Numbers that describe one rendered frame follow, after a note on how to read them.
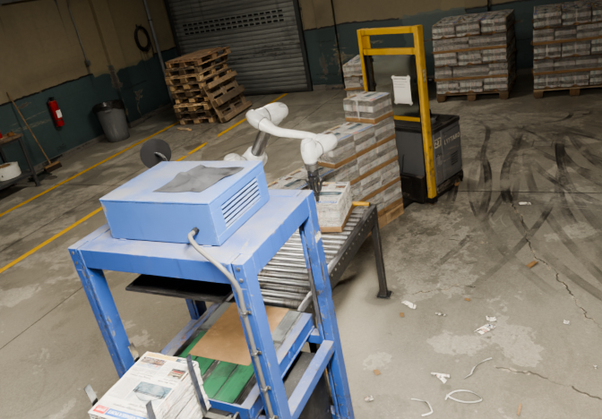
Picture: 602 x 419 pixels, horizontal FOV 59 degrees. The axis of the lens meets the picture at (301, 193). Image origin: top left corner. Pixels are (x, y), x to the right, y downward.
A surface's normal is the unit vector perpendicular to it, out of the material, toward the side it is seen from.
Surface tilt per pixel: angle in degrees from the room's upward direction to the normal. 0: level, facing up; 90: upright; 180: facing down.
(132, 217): 90
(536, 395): 0
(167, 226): 90
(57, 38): 90
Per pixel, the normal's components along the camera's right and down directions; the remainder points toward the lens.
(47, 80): 0.89, 0.02
